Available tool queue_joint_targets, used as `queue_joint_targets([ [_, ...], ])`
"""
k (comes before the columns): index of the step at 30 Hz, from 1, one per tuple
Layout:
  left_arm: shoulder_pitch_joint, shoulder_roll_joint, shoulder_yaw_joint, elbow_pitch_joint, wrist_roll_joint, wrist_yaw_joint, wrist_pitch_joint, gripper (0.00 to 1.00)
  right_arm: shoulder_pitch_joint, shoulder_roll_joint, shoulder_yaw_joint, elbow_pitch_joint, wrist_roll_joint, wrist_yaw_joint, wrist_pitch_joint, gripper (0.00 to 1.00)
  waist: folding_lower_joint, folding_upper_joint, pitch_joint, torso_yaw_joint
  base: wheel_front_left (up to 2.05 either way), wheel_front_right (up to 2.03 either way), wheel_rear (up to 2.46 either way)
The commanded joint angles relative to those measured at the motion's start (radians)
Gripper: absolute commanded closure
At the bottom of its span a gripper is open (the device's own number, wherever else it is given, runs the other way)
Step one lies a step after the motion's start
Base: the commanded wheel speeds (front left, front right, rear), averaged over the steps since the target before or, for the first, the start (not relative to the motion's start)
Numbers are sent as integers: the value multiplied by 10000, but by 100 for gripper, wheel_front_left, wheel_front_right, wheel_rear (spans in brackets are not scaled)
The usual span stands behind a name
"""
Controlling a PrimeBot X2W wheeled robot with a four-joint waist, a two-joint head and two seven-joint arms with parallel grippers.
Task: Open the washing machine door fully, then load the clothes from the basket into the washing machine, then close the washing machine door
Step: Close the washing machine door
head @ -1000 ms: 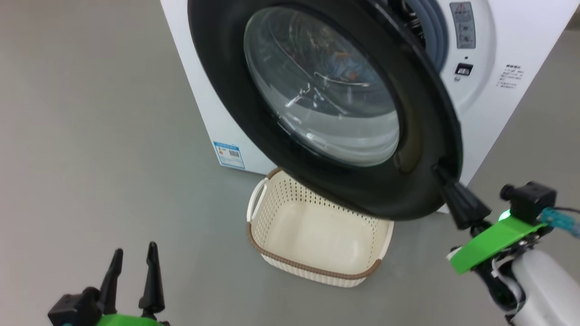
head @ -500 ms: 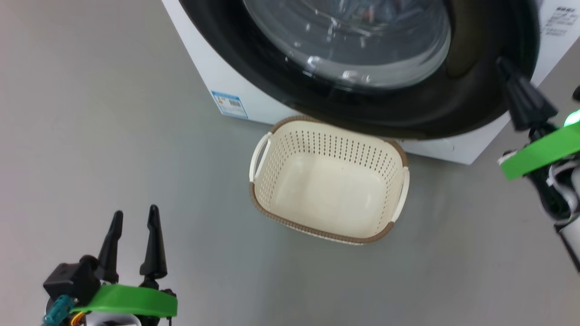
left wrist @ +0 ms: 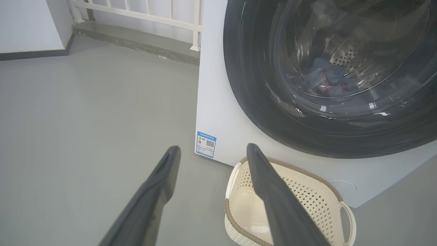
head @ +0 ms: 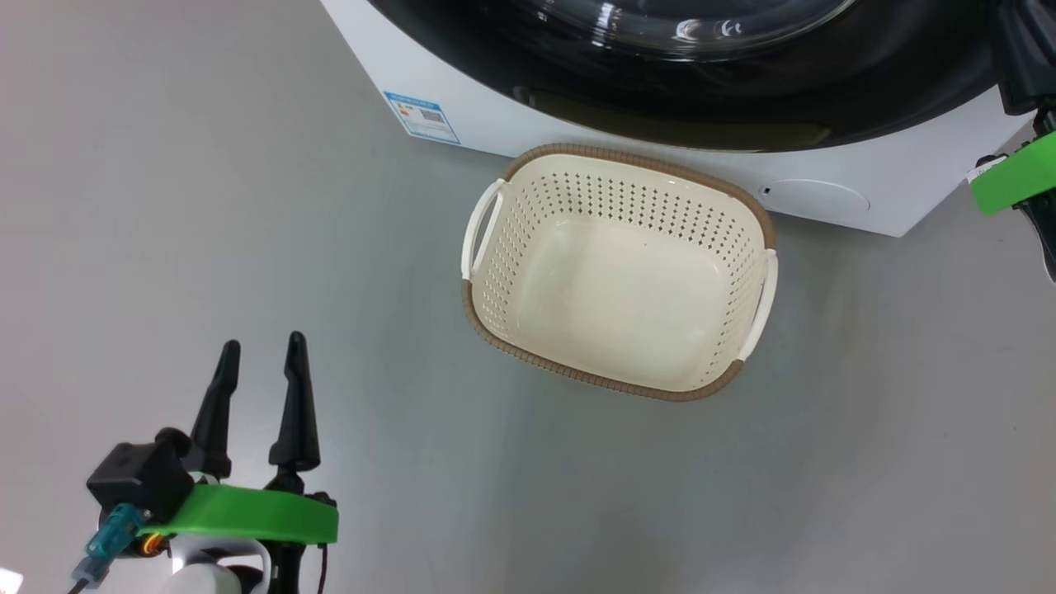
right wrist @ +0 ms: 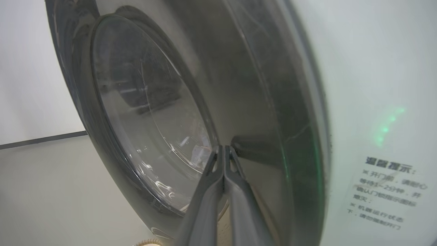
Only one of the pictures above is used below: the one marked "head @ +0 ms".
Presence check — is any right gripper green banded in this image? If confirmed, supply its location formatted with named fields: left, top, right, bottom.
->
left=969, top=0, right=1056, bottom=217

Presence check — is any left gripper green banded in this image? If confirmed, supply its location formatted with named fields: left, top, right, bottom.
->
left=136, top=331, right=339, bottom=544

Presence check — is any black round washing machine door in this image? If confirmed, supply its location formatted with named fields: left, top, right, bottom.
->
left=367, top=0, right=1003, bottom=153

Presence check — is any white washing machine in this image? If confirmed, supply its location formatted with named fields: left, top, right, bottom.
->
left=320, top=0, right=1036, bottom=238

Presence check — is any cream laundry basket brown rim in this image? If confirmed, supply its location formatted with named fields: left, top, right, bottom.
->
left=460, top=144, right=779, bottom=403

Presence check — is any round white filter cover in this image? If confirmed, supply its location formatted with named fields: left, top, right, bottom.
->
left=759, top=179, right=871, bottom=217

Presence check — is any blue energy label sticker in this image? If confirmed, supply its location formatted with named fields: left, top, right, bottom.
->
left=383, top=91, right=461, bottom=146

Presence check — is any teal left camera plug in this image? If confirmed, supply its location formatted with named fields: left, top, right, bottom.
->
left=70, top=503, right=145, bottom=588

